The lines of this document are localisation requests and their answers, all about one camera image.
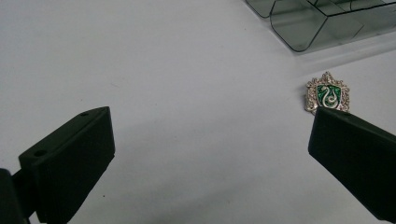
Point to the silver green crest badge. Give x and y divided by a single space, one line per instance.
327 95

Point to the clear smoky plastic organizer box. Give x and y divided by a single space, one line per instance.
320 21

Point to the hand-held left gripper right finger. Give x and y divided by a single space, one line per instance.
358 149

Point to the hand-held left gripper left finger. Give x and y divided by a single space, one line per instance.
68 161

